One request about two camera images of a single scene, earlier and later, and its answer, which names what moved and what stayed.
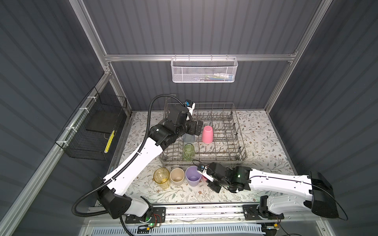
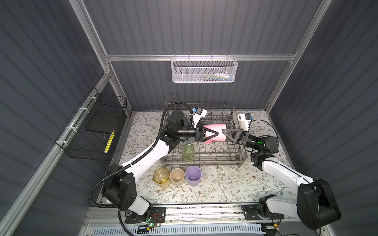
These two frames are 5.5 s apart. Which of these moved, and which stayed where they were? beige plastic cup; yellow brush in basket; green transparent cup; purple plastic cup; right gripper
Moved: right gripper
Stayed: green transparent cup; purple plastic cup; beige plastic cup; yellow brush in basket
